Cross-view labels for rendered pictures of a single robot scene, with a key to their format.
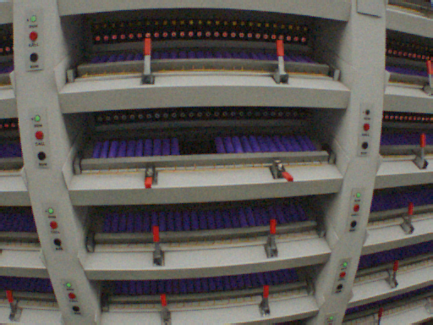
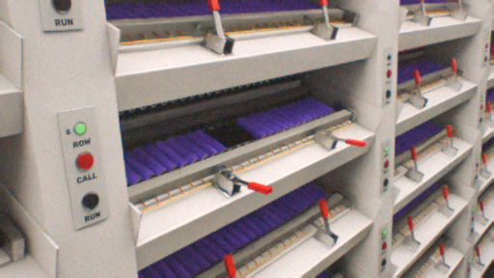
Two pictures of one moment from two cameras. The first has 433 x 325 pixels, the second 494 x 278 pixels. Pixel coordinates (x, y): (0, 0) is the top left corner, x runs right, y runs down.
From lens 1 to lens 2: 53 cm
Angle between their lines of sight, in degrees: 39
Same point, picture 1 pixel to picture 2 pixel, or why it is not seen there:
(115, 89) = (197, 64)
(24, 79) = (40, 50)
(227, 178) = (291, 162)
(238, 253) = (300, 255)
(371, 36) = not seen: outside the picture
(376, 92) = (394, 34)
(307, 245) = (348, 222)
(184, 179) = (258, 176)
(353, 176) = (381, 129)
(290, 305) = not seen: outside the picture
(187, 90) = (265, 59)
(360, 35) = not seen: outside the picture
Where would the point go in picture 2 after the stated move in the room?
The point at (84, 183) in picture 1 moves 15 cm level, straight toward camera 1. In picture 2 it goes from (149, 226) to (262, 243)
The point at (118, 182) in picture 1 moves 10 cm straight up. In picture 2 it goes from (194, 206) to (188, 134)
